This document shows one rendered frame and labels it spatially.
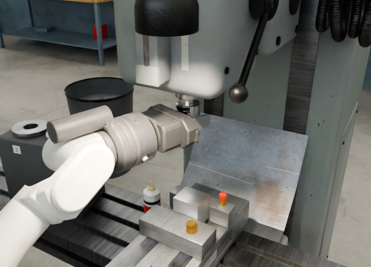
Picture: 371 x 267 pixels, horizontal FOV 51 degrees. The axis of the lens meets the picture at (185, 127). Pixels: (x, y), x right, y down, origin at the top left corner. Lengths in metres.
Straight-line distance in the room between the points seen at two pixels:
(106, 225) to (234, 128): 0.44
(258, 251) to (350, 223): 1.74
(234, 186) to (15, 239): 0.68
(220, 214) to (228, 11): 0.44
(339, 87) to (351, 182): 2.05
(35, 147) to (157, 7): 0.64
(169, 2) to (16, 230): 0.36
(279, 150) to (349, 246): 1.44
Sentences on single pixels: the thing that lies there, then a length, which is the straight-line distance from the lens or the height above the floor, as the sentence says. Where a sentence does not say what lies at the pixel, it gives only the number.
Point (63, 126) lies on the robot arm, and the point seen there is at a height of 1.30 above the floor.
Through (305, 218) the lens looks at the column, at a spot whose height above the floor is 0.82.
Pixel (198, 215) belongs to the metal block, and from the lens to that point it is 0.81.
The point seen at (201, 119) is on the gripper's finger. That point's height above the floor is 1.24.
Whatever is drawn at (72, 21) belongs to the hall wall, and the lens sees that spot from 6.89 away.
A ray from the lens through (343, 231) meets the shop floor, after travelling 2.55.
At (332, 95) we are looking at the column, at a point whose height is 1.20.
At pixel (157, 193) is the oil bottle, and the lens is 0.94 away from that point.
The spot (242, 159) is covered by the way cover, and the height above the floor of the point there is 0.98.
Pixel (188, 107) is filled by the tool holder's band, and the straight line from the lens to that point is 0.71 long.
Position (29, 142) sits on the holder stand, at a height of 1.11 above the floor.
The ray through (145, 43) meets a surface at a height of 1.40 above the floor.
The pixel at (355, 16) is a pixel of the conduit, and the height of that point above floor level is 1.42.
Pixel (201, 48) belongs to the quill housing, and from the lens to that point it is 0.59.
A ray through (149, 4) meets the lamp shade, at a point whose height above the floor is 1.48.
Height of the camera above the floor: 1.54
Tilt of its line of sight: 25 degrees down
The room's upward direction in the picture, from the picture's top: straight up
